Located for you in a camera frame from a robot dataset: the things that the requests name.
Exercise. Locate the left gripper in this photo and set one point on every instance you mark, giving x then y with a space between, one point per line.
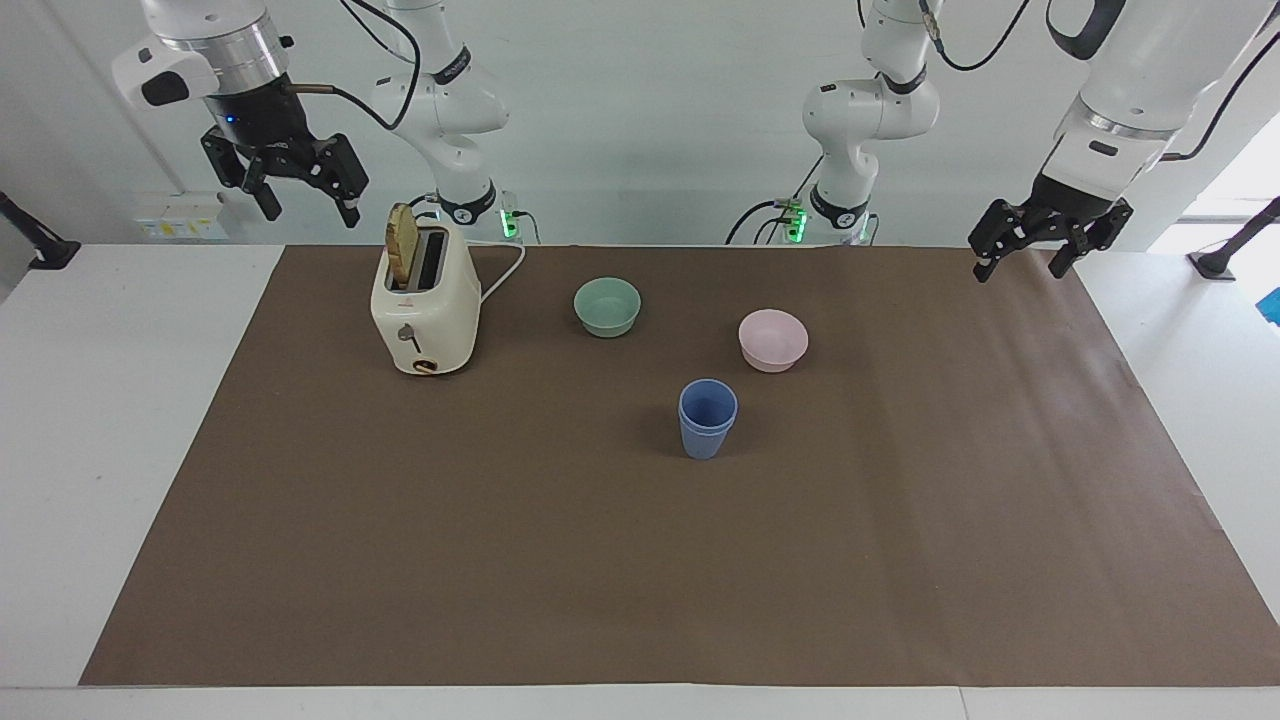
1070 205

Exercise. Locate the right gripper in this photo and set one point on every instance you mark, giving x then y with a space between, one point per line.
258 115

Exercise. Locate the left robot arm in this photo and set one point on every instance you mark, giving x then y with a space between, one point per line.
865 115

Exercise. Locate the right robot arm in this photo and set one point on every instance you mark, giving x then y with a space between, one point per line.
455 105

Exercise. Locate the toast slice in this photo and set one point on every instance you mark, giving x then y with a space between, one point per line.
402 245

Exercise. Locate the black stand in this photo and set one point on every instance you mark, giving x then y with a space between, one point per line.
1225 255
45 248

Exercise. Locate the cream toaster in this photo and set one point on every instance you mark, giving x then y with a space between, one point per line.
430 320

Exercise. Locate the blue object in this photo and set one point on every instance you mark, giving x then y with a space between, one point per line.
1272 307

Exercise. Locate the pink bowl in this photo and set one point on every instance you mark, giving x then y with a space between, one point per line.
773 340

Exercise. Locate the green bowl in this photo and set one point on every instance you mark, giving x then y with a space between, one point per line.
607 306

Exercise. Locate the blue cup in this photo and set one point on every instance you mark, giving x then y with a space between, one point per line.
705 445
708 403

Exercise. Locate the white wall socket strip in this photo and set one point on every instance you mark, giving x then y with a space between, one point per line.
180 217

